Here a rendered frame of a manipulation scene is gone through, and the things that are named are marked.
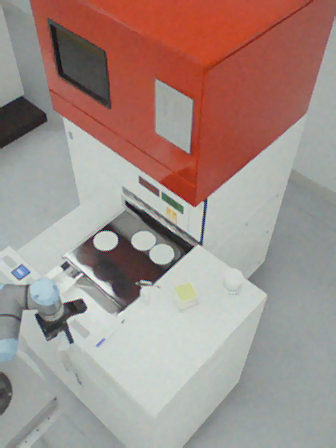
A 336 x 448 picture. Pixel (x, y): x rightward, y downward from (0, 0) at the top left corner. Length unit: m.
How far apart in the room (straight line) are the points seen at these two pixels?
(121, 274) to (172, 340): 0.38
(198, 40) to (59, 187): 2.28
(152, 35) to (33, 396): 1.24
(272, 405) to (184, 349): 1.09
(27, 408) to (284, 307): 1.71
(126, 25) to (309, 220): 2.24
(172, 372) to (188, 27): 1.10
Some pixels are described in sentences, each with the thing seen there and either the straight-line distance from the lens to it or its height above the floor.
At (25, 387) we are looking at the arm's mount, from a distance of 1.87.
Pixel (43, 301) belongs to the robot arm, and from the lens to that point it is 1.43.
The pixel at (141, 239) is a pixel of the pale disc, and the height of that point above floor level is 0.90.
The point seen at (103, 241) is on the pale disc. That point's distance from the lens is 2.10.
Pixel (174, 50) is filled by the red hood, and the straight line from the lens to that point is 1.45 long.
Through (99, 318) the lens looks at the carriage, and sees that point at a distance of 1.93.
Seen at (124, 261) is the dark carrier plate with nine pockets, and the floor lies 0.90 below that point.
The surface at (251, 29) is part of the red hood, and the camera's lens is 1.55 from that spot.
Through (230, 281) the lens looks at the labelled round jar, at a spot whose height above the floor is 1.06.
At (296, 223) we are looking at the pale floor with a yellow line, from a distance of 3.42.
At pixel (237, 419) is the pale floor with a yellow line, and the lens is 2.72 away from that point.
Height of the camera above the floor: 2.58
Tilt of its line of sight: 52 degrees down
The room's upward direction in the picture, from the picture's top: 1 degrees clockwise
